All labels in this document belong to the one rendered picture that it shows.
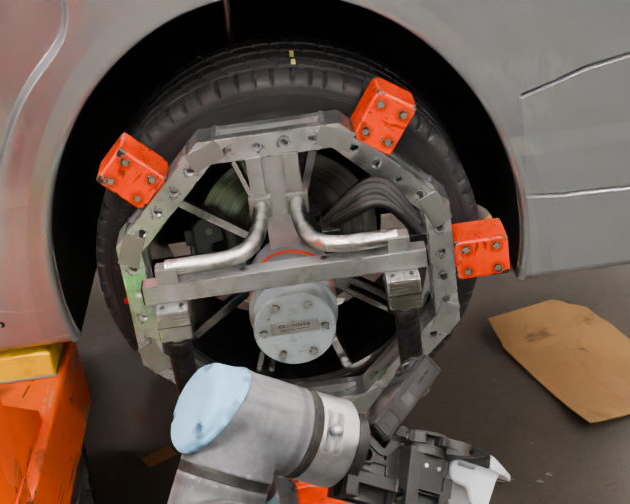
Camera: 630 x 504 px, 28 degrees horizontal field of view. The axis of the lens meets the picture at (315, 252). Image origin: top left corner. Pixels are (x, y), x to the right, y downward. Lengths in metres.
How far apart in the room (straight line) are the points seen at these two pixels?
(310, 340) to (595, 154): 0.58
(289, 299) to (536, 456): 1.25
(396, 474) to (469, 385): 2.01
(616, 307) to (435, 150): 1.61
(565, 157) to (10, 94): 0.91
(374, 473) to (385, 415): 0.06
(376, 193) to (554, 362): 1.55
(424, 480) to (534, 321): 2.23
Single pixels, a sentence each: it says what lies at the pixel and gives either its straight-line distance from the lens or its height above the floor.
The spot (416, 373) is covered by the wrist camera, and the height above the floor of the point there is 1.11.
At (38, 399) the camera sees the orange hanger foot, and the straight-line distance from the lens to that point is 2.24.
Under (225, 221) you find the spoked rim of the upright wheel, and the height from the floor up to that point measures 0.93.
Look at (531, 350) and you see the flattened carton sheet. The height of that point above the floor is 0.01.
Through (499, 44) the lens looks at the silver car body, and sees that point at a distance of 2.04.
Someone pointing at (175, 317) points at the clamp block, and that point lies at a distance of 1.84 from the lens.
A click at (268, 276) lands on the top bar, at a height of 0.97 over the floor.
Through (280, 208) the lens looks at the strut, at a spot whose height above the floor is 0.99.
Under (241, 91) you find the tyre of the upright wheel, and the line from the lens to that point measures 2.01.
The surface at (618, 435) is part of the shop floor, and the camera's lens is 3.10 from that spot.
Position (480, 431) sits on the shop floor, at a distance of 3.12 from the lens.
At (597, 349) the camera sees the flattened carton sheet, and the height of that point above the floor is 0.01.
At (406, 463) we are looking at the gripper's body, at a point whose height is 1.05.
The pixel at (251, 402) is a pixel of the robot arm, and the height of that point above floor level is 1.18.
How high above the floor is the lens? 1.82
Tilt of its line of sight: 27 degrees down
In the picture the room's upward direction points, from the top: 8 degrees counter-clockwise
